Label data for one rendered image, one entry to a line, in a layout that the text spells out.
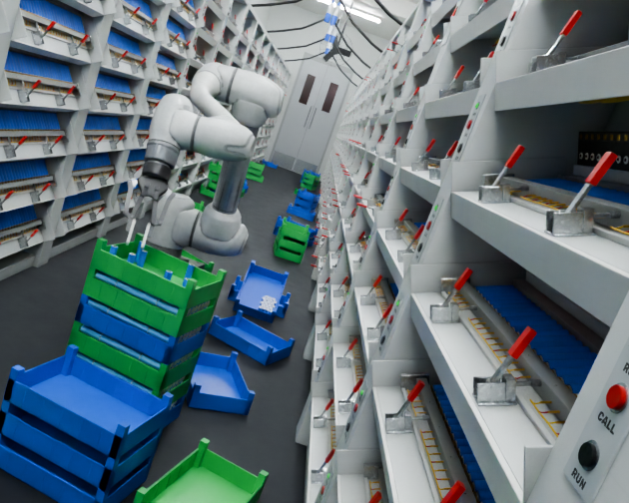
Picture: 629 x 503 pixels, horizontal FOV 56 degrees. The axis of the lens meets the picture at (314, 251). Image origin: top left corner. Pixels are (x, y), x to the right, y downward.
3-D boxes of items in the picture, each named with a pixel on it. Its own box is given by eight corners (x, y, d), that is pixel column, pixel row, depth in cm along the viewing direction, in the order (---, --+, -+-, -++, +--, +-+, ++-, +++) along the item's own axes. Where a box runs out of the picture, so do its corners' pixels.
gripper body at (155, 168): (172, 174, 169) (163, 204, 166) (142, 164, 166) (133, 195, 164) (175, 167, 162) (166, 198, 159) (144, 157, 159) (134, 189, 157)
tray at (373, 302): (368, 387, 118) (367, 321, 115) (354, 301, 177) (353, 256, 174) (471, 384, 117) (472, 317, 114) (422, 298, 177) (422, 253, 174)
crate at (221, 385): (177, 361, 212) (184, 341, 210) (230, 370, 219) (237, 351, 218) (188, 406, 185) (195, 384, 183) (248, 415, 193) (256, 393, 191)
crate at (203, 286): (89, 265, 157) (97, 238, 155) (132, 257, 176) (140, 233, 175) (185, 310, 150) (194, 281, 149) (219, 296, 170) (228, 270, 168)
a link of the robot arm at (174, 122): (142, 134, 159) (190, 146, 160) (158, 83, 163) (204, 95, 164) (148, 149, 170) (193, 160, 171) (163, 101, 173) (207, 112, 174)
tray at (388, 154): (396, 180, 179) (395, 134, 176) (378, 168, 238) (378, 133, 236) (463, 177, 178) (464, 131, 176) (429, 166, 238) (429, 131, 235)
